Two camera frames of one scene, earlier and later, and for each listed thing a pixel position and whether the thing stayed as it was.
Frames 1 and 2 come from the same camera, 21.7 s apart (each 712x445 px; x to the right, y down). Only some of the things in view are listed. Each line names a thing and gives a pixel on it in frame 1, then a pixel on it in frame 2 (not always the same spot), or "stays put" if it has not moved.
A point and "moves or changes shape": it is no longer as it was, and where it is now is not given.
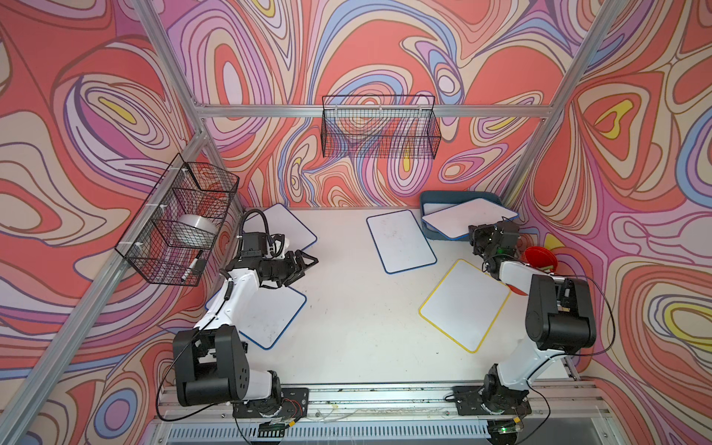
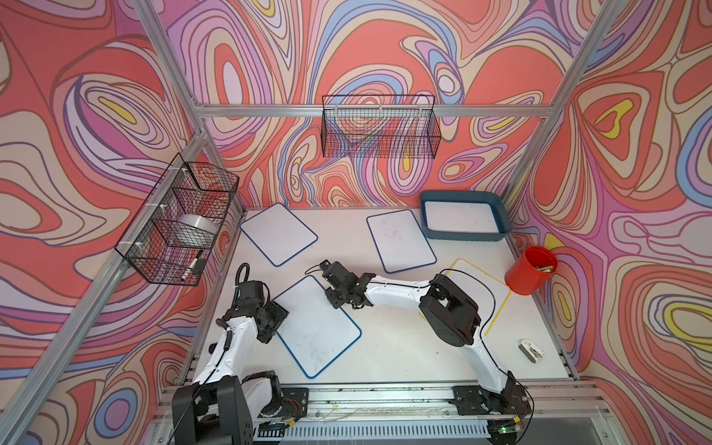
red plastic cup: x=538 y=258 stays put
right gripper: x=476 y=230 → x=330 y=295
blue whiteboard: x=455 y=222 moves or changes shape
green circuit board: x=271 y=430 stays put
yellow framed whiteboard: x=465 y=304 stays put
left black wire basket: x=169 y=240 stays put
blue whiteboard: x=400 y=241 stays put
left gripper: x=293 y=272 → x=278 y=312
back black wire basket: x=380 y=127 stays put
